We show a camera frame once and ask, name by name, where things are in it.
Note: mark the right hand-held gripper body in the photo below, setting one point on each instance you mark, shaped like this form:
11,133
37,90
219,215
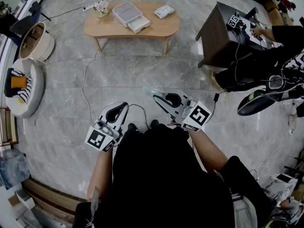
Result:
198,115

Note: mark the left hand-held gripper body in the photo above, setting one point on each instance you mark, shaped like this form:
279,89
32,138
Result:
98,139

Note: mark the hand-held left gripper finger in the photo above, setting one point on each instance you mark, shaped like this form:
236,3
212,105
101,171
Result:
125,115
107,109

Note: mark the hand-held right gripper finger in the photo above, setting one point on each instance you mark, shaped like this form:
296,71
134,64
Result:
184,96
166,108

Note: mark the white storage box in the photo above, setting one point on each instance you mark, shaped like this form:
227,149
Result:
129,15

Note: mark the person's left forearm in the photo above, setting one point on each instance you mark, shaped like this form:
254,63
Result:
99,174

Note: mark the person's right forearm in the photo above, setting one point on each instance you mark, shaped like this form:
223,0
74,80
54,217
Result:
209,151

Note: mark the marble pattern box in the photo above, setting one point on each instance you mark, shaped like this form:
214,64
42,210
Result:
281,186

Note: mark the person's black shoe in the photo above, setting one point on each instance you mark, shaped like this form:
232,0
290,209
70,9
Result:
154,123
132,126

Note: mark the black power adapter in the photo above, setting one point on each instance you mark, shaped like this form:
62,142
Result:
216,97

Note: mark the dark wooden side table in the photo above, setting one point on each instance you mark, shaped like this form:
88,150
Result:
218,39

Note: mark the person's black clothing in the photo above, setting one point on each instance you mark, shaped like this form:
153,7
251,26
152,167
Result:
161,179

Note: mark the grey round pouf chair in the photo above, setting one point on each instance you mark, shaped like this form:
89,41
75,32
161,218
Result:
35,91

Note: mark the oval wooden coffee table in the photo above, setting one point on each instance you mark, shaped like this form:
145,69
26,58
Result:
154,27

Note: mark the stack of wooden planks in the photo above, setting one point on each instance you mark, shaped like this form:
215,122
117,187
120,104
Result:
52,198

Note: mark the black white striped cushion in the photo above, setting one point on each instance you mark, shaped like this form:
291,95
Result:
25,94

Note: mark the white wet wipes packet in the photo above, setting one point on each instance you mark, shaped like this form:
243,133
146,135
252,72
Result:
164,11

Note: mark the idle hand-held gripper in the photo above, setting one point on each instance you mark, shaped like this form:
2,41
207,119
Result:
234,21

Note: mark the wooden rack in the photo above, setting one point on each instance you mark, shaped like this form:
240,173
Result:
8,127

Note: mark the beige round side table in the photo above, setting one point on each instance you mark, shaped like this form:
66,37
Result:
40,46

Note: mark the orange cushion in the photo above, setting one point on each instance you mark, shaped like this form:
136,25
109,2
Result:
18,82

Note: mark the pink flower vase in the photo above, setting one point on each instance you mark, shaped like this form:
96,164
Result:
101,7

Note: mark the white power strip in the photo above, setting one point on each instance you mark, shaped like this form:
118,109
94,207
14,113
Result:
88,8

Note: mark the dark chair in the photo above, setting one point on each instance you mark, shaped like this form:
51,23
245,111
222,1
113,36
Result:
23,24

